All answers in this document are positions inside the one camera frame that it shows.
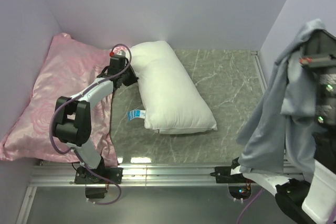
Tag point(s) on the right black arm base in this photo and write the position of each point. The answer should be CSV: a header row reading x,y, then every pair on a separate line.
x,y
239,187

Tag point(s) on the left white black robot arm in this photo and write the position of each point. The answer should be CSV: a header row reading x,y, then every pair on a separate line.
x,y
70,127

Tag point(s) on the pink satin rose pillow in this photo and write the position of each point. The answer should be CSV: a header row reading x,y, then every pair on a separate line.
x,y
69,67

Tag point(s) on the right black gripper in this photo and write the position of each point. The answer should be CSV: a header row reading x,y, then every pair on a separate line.
x,y
319,43

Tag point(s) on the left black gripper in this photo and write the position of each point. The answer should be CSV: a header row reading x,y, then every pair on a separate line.
x,y
134,78

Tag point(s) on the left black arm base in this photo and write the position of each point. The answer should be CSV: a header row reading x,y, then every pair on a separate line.
x,y
97,182

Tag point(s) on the white pillow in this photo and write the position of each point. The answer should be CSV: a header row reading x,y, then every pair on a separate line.
x,y
171,100

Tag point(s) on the grey satin pillowcase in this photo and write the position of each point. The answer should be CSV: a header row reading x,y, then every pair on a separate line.
x,y
282,124

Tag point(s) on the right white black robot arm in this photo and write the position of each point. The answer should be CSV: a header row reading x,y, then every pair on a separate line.
x,y
299,199

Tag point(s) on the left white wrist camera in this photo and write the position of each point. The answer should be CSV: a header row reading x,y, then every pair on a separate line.
x,y
118,51

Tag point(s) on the aluminium mounting rail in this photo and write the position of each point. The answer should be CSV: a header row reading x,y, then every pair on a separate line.
x,y
151,193

